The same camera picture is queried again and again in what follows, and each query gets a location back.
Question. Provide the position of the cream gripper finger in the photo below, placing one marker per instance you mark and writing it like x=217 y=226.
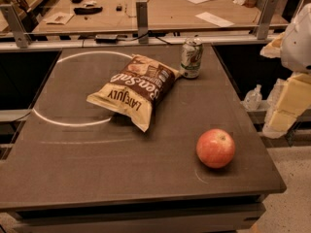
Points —
x=273 y=49
x=287 y=101

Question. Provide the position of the brown Late July chip bag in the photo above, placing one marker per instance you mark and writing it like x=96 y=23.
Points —
x=135 y=90

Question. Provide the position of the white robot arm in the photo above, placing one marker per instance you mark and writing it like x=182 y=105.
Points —
x=295 y=52

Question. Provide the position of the clear sanitizer bottle left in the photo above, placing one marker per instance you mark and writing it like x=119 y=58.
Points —
x=253 y=98

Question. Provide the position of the white paper sheet near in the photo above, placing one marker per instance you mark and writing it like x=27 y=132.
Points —
x=215 y=20

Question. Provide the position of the green soda can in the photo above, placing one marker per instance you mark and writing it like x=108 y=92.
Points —
x=191 y=55

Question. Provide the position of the red apple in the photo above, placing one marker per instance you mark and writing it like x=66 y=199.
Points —
x=215 y=148

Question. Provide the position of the small black block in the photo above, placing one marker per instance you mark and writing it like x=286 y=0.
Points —
x=119 y=7

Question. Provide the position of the black power adapter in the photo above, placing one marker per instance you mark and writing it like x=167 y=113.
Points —
x=106 y=39

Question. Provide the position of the black tool on workbench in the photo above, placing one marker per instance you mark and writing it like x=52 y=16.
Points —
x=88 y=11

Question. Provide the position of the wooden workbench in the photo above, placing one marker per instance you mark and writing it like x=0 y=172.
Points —
x=163 y=15

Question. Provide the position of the beige card on workbench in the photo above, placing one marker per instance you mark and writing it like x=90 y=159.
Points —
x=58 y=18

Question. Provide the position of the grey metal post right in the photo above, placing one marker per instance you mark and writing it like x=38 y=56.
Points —
x=265 y=18

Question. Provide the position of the grey metal post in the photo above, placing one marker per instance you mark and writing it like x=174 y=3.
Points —
x=265 y=18
x=142 y=22
x=21 y=38

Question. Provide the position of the grey metal post centre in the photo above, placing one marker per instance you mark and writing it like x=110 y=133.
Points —
x=142 y=22

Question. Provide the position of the grey metal post left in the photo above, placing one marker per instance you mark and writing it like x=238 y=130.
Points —
x=21 y=38

